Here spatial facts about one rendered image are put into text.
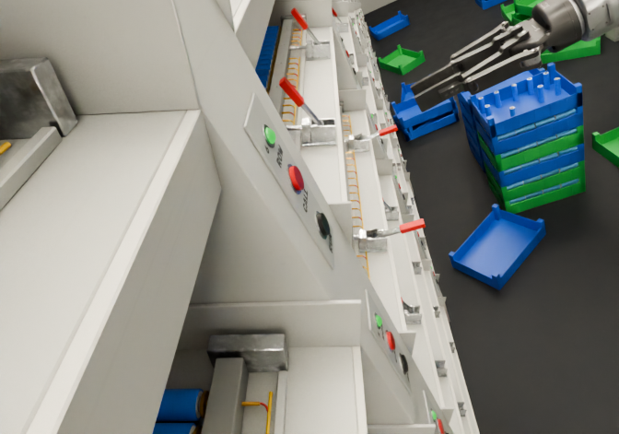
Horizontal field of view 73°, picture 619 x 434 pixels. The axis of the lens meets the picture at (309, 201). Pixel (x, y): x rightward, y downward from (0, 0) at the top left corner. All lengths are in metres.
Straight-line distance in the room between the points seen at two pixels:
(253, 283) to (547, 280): 1.47
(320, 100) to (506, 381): 1.12
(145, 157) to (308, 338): 0.19
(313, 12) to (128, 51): 0.73
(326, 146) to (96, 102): 0.34
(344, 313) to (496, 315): 1.34
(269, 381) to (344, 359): 0.05
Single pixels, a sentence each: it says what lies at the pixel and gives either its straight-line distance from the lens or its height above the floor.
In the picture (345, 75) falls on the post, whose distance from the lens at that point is 0.94.
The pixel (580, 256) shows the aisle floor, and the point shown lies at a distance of 1.73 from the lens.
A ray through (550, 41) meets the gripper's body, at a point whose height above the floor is 1.04.
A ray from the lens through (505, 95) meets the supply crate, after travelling 1.78.
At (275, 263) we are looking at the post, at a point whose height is 1.20.
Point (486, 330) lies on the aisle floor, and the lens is 1.58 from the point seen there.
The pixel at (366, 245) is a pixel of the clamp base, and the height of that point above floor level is 0.92.
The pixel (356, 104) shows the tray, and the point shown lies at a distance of 0.97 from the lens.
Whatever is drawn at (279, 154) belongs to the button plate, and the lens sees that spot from 0.25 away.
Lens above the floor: 1.36
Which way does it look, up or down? 36 degrees down
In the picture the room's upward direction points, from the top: 30 degrees counter-clockwise
